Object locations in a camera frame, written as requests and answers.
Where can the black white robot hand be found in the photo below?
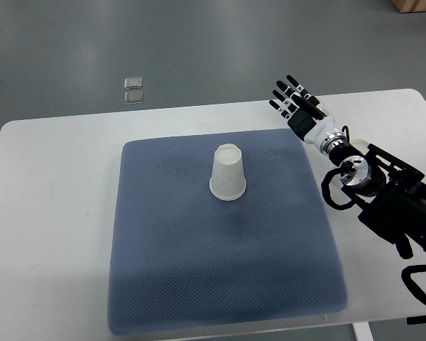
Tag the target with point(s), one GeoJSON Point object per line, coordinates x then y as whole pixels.
{"type": "Point", "coordinates": [306, 115]}

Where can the white paper cup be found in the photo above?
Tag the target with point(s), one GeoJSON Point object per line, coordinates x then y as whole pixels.
{"type": "Point", "coordinates": [227, 180]}
{"type": "Point", "coordinates": [359, 143]}

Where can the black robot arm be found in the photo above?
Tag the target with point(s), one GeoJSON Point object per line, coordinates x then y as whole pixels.
{"type": "Point", "coordinates": [389, 192]}

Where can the white paper cup on cushion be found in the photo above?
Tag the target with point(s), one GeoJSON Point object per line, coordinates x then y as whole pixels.
{"type": "Point", "coordinates": [227, 180]}

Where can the wooden furniture corner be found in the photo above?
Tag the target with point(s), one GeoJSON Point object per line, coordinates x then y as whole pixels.
{"type": "Point", "coordinates": [409, 6]}

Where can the blue mesh cushion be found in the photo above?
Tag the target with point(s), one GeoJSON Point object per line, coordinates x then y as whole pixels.
{"type": "Point", "coordinates": [182, 258]}

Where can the upper metal floor plate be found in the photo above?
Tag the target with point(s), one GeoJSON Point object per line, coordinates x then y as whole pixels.
{"type": "Point", "coordinates": [133, 82]}

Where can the white table leg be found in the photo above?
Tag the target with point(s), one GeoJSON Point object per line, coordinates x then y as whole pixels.
{"type": "Point", "coordinates": [362, 331]}

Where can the black table control panel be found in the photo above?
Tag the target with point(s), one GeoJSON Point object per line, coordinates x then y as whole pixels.
{"type": "Point", "coordinates": [416, 320]}

